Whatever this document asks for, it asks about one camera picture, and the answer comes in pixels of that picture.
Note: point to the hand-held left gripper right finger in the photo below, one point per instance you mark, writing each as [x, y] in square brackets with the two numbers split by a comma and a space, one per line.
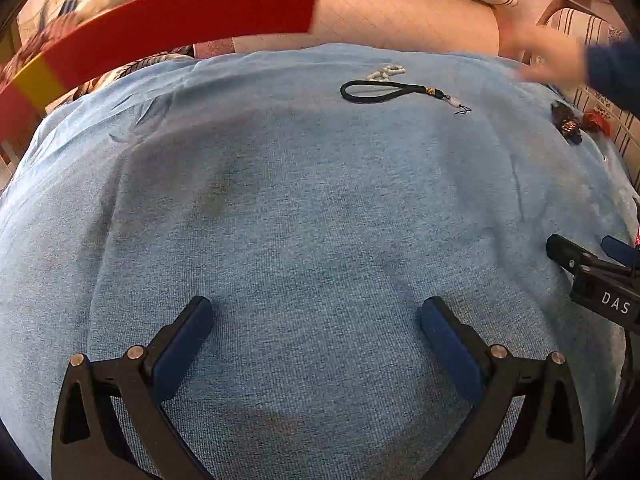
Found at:
[450, 350]

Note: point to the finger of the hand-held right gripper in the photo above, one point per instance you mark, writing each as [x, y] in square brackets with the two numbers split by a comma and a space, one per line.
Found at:
[565, 250]
[620, 250]

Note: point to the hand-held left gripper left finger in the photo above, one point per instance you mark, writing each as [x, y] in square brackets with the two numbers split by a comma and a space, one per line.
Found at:
[182, 350]

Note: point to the red rimmed tray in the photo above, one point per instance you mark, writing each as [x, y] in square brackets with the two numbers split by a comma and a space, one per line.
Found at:
[175, 25]

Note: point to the another person's forearm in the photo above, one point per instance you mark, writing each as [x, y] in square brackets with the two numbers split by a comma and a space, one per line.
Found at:
[615, 75]

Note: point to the light blue blanket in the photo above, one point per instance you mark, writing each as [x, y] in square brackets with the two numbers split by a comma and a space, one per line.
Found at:
[310, 200]

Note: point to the striped floral cushion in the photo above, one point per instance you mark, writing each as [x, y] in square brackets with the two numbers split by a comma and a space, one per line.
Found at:
[580, 25]

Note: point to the pink bolster cushion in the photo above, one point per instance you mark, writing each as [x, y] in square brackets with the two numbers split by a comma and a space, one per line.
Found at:
[400, 20]

